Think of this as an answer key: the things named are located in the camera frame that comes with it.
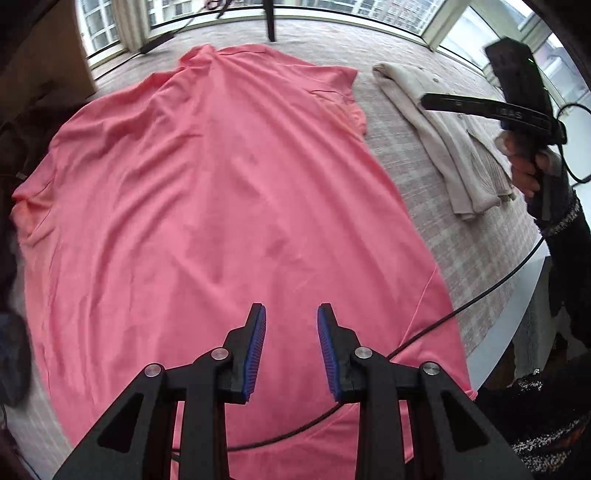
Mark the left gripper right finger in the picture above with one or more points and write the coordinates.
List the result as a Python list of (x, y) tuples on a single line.
[(415, 422)]

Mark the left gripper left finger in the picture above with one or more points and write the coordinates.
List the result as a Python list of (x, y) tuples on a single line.
[(182, 408)]

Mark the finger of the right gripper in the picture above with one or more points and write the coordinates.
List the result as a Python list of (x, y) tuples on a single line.
[(466, 106)]

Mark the pink t-shirt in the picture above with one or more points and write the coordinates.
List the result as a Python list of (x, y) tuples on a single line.
[(163, 211)]

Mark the person's right forearm sleeve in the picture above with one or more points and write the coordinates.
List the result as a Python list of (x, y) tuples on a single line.
[(545, 417)]

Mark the person's right hand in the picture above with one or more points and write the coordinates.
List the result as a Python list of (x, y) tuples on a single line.
[(525, 164)]

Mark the cream knit cardigan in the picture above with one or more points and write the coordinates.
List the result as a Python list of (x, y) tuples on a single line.
[(476, 175)]

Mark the pink plaid tablecloth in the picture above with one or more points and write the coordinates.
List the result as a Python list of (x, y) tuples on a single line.
[(471, 255)]

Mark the black garment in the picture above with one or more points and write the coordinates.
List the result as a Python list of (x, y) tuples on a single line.
[(15, 359)]

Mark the dark brown garment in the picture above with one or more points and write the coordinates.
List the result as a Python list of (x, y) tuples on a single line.
[(25, 139)]

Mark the wooden board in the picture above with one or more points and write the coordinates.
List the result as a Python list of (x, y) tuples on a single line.
[(41, 50)]

